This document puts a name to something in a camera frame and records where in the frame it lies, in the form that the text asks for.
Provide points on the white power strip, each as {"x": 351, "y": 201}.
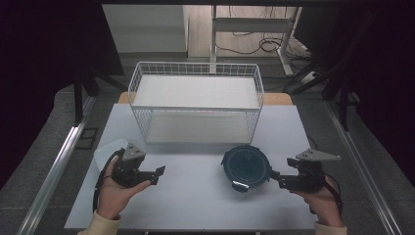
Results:
{"x": 309, "y": 77}

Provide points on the white cabinet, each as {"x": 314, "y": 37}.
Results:
{"x": 147, "y": 29}

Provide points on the wooden table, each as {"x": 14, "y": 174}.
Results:
{"x": 277, "y": 99}

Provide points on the white translucent lidded container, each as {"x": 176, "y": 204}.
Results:
{"x": 104, "y": 155}

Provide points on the person's right hand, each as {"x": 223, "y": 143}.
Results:
{"x": 321, "y": 204}

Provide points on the aluminium rail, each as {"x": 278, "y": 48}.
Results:
{"x": 362, "y": 169}
{"x": 55, "y": 166}

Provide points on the white metal desk frame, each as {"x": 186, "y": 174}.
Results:
{"x": 251, "y": 24}

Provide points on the black stand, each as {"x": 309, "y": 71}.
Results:
{"x": 343, "y": 101}
{"x": 78, "y": 98}

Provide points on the dark round lidded container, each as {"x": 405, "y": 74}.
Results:
{"x": 246, "y": 167}

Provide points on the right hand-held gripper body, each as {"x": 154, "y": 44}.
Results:
{"x": 310, "y": 176}

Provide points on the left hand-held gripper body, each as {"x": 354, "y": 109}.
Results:
{"x": 129, "y": 169}

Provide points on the black curtain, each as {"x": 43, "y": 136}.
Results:
{"x": 36, "y": 65}
{"x": 388, "y": 81}

